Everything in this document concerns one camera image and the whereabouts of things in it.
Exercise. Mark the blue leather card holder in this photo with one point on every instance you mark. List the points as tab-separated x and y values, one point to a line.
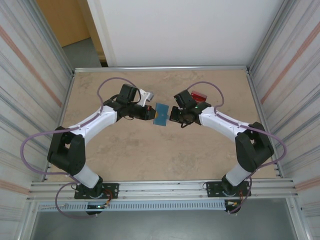
162	111

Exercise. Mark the red card stack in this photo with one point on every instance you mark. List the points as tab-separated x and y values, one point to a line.
200	97

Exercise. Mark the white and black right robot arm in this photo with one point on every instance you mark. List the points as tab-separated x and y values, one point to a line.
252	152

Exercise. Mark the orange wooden door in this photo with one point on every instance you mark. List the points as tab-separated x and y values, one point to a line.
62	20

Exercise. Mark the aluminium frame rail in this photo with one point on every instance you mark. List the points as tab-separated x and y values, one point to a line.
64	105
160	191
258	105
160	69

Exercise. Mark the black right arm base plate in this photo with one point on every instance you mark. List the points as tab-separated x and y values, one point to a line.
212	188

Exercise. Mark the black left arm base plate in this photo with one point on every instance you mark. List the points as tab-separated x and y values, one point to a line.
112	190

